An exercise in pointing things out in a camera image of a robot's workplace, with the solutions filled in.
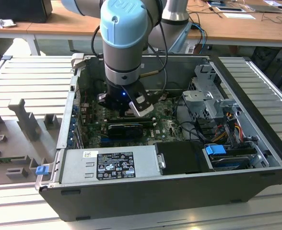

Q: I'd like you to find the black graphics card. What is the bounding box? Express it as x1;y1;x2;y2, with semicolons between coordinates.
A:
106;123;143;139

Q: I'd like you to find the green motherboard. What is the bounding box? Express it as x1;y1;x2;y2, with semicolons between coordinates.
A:
80;94;197;148

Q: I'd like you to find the grey metal drive cage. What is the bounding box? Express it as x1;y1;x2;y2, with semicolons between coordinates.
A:
181;63;271;170

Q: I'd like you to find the grey power supply unit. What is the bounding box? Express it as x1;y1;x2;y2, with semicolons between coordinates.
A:
58;145;167;184

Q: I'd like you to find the black plastic shroud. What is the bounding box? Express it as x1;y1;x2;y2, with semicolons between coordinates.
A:
154;140;216;176

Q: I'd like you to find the wooden desk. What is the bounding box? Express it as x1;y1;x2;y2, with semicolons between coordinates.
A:
155;0;282;58
0;0;103;56

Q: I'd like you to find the blue case latch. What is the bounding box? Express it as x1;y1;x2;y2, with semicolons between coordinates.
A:
35;165;48;177

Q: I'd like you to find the grey parts rack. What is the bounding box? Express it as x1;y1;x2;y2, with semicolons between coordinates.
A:
0;98;67;186

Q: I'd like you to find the hard disk in blue carrier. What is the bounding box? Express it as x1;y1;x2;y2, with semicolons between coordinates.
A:
204;143;258;172

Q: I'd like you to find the black box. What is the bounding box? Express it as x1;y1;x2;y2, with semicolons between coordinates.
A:
0;0;53;24

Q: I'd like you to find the crumpled white paper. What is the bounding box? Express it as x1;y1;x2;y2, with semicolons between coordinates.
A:
0;13;17;30

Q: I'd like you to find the white paper sheet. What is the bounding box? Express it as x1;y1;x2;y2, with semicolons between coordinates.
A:
223;11;256;20

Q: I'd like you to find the grey laptop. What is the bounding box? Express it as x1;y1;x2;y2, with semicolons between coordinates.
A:
246;0;282;13

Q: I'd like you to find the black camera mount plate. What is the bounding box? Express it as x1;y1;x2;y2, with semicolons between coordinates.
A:
126;84;155;107

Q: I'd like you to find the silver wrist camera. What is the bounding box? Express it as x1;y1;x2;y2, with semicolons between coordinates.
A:
128;95;154;118

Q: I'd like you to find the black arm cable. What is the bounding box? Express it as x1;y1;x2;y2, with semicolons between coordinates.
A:
90;25;105;59
144;9;168;94

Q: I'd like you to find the blue cable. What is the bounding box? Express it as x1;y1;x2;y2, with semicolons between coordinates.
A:
191;23;208;50

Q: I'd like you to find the coloured wire bundle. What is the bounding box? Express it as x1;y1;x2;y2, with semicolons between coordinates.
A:
212;121;244;144

